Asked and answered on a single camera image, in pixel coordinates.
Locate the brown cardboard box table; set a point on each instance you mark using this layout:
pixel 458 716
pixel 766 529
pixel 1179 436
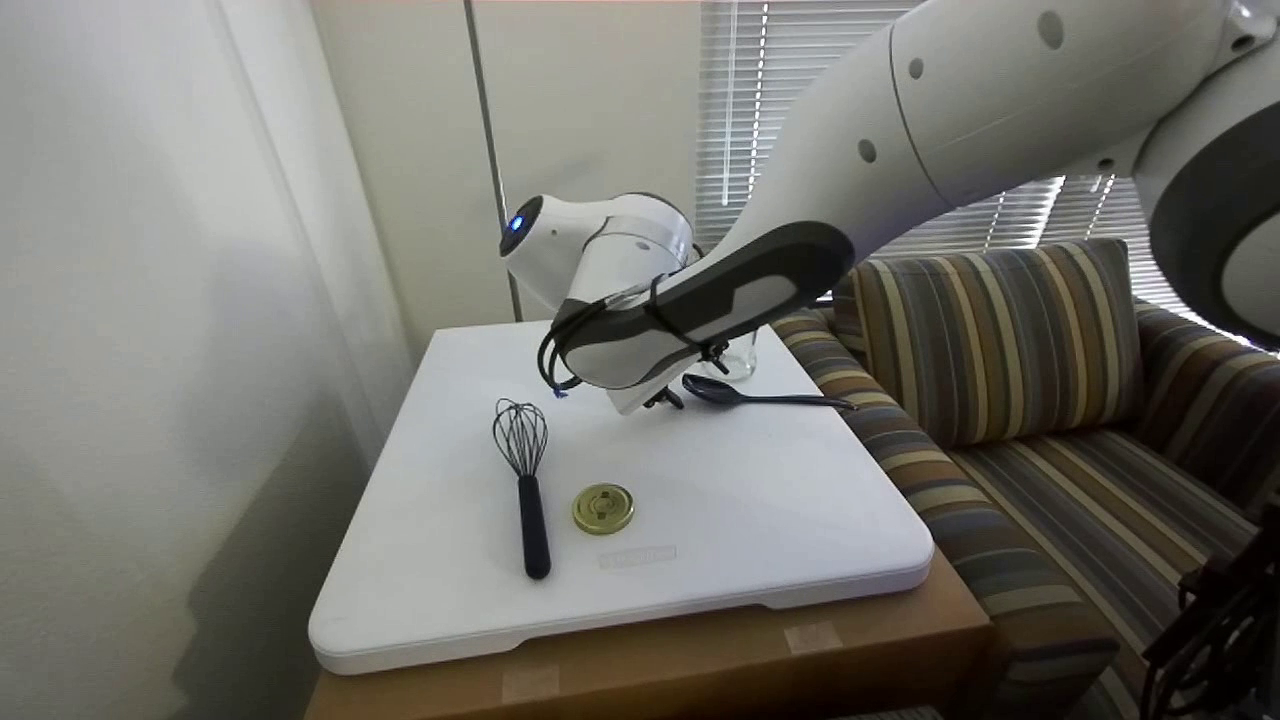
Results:
pixel 666 666

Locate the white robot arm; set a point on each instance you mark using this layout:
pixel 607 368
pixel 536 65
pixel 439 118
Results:
pixel 962 105

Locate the white window blinds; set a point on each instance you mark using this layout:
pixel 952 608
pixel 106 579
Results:
pixel 761 105

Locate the striped sofa cushion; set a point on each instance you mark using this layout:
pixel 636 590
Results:
pixel 1002 347

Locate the black tripod stand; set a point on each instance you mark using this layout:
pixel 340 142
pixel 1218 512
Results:
pixel 1222 626

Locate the gold jar lid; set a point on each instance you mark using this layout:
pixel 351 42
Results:
pixel 607 510

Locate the white plastic board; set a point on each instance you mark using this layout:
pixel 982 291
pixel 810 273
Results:
pixel 744 506

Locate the black plastic spoon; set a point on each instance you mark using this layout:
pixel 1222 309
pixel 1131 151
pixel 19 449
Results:
pixel 715 389

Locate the striped sofa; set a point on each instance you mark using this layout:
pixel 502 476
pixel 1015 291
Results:
pixel 1066 521

